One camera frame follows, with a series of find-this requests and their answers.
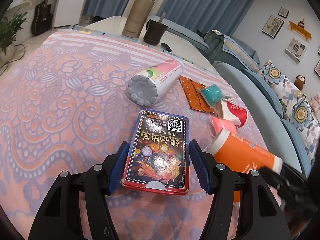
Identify pink snack packet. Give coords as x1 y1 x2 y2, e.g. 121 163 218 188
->
209 116 238 136

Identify black acoustic guitar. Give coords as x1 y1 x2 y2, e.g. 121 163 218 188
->
31 0 53 36

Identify red white paper cup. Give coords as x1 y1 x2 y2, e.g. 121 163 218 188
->
217 100 248 127

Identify green potted plant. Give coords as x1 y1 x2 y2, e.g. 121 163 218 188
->
1 12 27 63

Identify colourful card box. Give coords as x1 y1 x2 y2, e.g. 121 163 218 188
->
120 108 189 196

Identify brown monkey plush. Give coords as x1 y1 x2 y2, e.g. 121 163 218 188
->
294 75 305 90

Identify white refrigerator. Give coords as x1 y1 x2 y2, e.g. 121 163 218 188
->
52 0 86 29

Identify orange snack packet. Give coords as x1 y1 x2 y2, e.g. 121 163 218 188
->
179 76 216 114

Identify blue sofa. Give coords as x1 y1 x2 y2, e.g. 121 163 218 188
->
162 20 313 176

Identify dark brown mug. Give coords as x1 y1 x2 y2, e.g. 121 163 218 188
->
143 11 168 46

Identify orange wall shelf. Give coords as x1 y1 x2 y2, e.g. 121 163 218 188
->
289 18 312 41

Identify dotted wrapper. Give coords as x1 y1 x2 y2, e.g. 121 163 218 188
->
222 95 236 102

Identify pink white plastic bottle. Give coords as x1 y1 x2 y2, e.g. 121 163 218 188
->
126 60 184 107

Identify tan thermos flask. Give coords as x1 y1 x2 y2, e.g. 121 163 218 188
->
121 0 155 39

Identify orange paper cup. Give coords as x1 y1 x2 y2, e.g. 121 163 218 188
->
203 128 283 202

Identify pink pig plush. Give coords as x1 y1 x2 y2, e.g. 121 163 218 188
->
309 94 320 113

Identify teal jelly cup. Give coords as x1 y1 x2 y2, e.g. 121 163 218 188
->
200 85 223 107

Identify blue curtains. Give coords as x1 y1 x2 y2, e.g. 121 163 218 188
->
83 0 254 35

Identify floral sofa cushion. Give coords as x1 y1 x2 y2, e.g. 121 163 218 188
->
258 61 319 164

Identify framed wall picture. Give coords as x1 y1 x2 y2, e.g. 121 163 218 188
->
262 15 284 38

